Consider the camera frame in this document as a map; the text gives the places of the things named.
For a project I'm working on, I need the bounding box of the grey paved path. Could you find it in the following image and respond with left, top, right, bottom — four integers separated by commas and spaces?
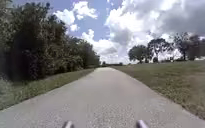
0, 66, 205, 128

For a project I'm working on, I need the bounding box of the robot's own part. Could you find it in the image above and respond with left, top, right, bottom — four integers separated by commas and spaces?
136, 119, 149, 128
62, 120, 75, 128

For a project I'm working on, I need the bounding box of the dense row of trees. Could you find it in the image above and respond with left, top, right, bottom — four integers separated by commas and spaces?
0, 0, 102, 101

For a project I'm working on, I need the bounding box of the dry grass field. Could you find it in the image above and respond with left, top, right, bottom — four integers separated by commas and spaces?
110, 59, 205, 126

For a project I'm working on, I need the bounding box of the grass strip beside trees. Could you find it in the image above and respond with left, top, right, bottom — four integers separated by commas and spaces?
0, 67, 97, 115

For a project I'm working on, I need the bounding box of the group of distant trees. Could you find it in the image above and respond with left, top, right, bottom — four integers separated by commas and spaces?
127, 32, 205, 64

